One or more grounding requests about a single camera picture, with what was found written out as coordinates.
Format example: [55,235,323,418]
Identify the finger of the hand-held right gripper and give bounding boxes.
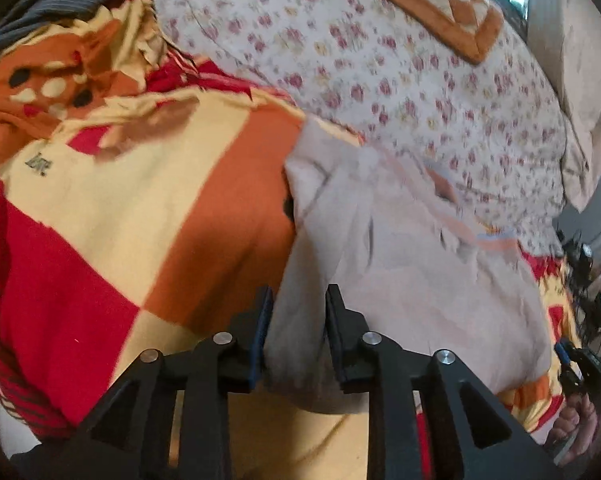
[554,339,575,367]

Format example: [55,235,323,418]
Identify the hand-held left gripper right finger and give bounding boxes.
[325,284,563,480]

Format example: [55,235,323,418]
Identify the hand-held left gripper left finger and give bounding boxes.
[10,285,275,480]

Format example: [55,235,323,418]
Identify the beige zip jacket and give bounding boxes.
[265,115,553,416]

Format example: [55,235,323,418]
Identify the person's right hand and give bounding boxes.
[545,394,601,466]

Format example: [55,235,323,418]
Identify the red orange yellow bedsheet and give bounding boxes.
[0,0,581,480]

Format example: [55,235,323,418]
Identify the beige pillow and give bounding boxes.
[527,0,601,213]

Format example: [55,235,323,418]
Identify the floral quilt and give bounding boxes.
[123,0,568,256]

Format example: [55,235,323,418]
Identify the orange diamond pattern mat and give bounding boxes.
[327,0,506,66]

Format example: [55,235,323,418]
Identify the grey striped cloth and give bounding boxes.
[0,0,126,58]

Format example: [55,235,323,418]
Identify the black cable bundle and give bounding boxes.
[555,230,601,361]

